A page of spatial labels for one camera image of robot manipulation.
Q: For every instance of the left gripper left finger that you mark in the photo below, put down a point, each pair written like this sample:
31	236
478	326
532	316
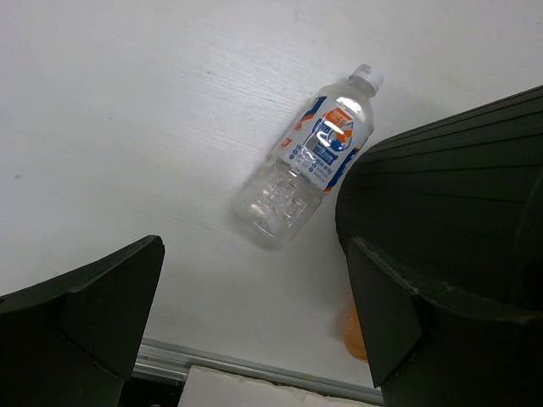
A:
73	340

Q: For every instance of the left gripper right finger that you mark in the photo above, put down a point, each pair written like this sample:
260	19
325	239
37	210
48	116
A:
430	343

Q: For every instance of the black plastic bin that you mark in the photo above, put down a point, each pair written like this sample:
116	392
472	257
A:
460	199

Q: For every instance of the blue orange label bottle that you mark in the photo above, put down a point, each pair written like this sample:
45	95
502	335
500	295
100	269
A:
309	160

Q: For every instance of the orange juice bottle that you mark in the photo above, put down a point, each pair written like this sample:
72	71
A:
347	328

